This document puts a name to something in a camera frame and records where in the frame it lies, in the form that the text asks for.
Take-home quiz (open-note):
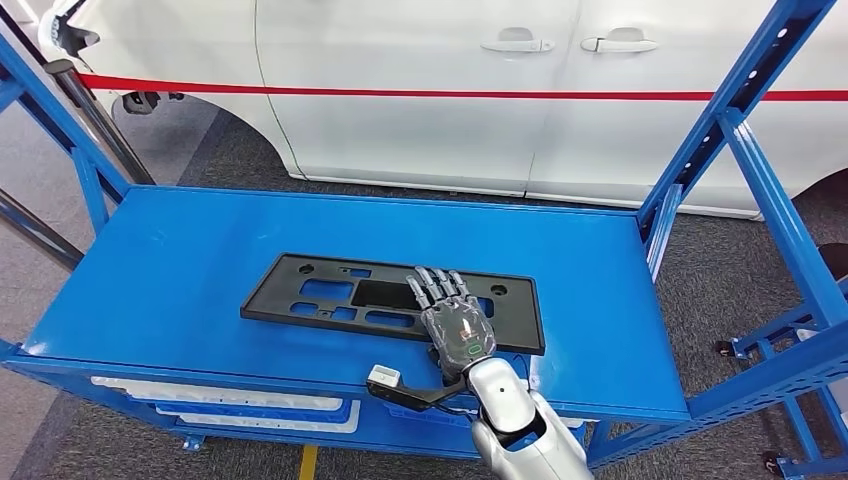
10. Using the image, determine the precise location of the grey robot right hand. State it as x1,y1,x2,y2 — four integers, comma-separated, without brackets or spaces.
405,266,498,386

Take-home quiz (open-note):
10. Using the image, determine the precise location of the black plastic panel part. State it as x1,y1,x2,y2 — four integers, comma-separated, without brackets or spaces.
239,252,547,357

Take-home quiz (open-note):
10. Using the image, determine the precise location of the blue metal shelf rack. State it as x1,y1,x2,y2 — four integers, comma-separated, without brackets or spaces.
0,0,848,473

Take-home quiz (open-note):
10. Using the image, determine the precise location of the white translucent storage bin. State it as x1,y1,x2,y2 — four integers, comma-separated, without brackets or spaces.
92,376,346,412
177,400,362,435

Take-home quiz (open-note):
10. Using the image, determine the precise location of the white car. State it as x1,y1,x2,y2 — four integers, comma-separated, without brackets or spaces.
39,0,848,220

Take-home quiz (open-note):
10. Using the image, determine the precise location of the red barrier belt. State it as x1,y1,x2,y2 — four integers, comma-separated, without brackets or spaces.
78,72,848,103

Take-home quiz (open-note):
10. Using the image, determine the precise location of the small blue wheeled rack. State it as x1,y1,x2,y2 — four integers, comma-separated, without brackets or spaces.
715,278,848,480

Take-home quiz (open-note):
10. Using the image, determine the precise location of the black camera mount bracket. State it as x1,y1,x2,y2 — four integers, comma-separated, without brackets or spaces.
366,380,468,413

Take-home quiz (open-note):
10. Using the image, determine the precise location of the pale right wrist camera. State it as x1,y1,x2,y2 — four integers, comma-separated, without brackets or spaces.
367,364,403,390

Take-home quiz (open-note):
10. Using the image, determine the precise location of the white car door handle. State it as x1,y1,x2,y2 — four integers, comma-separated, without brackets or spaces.
580,27,659,54
480,27,556,54

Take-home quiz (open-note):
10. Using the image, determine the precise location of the chrome stanchion post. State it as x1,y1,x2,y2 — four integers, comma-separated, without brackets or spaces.
44,58,157,187

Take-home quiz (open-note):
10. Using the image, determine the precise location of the dark metal stanchion post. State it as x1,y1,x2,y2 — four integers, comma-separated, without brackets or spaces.
0,187,85,272

